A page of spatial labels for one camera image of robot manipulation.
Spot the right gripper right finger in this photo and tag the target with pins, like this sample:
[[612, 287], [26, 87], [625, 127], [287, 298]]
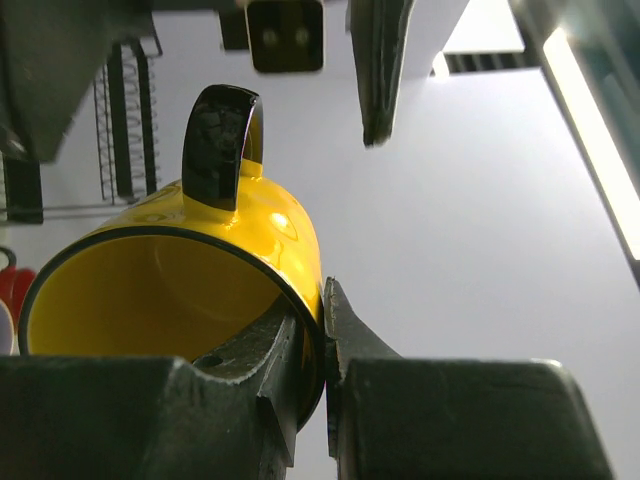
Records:
[[391, 417]]

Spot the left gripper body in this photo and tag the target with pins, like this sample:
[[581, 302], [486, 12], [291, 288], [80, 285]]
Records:
[[282, 37]]

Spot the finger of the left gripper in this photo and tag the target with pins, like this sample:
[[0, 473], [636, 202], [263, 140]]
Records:
[[378, 30], [50, 54]]

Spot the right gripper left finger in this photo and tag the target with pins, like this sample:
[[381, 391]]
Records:
[[231, 414]]

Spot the yellow enamel mug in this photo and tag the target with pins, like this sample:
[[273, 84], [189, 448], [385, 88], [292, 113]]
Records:
[[188, 267]]

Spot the red mug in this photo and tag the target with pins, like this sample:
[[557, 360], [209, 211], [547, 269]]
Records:
[[15, 283]]

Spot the black wire dish rack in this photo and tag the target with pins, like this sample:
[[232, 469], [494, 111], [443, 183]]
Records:
[[127, 148]]

